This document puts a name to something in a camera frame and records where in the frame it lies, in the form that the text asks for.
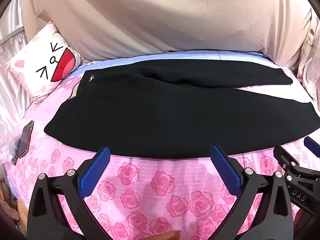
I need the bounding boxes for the beige headboard cover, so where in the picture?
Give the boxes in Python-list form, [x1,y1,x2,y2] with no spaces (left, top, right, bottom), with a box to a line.
[21,0,313,62]

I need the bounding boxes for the person's left hand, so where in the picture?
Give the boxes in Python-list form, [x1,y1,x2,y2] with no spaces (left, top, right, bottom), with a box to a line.
[160,231,182,240]

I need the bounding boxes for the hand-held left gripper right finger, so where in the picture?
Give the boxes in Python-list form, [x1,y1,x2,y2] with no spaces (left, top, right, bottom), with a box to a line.
[210,144,295,240]

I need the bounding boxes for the pink satin cloth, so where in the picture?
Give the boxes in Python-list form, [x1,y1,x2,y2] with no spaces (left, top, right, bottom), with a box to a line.
[0,0,33,160]

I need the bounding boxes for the small black hair clip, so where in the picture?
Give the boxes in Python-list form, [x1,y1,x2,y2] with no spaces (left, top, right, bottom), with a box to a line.
[11,139,22,166]

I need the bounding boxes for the pink rose print bedsheet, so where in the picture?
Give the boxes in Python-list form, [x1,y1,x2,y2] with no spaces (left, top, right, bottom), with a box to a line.
[4,50,320,240]

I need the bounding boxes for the person's right hand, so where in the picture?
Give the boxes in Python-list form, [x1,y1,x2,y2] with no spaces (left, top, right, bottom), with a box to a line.
[293,205,307,233]

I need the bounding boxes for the black pants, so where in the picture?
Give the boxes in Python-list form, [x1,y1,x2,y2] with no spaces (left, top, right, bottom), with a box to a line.
[44,59,319,159]

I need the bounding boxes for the pale floral blanket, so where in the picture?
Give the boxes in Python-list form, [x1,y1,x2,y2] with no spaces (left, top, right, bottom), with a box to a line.
[296,5,320,100]

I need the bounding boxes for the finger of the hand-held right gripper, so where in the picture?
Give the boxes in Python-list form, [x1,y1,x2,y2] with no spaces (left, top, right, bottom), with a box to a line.
[304,137,320,157]
[273,145,320,180]

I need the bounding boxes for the dark smartphone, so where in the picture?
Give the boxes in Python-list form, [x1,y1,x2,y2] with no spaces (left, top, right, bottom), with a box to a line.
[19,120,34,158]

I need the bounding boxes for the metal rail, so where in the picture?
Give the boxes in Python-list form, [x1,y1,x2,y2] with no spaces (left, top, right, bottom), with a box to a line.
[0,26,26,43]

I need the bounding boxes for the tan cloth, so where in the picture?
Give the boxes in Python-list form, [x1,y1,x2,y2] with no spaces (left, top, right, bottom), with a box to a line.
[0,179,27,232]

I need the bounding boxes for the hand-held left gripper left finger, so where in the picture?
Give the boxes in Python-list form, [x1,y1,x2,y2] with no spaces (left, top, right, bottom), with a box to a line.
[27,146,118,240]

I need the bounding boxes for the cartoon cat face pillow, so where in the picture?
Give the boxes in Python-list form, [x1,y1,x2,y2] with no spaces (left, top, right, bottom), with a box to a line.
[5,21,82,103]

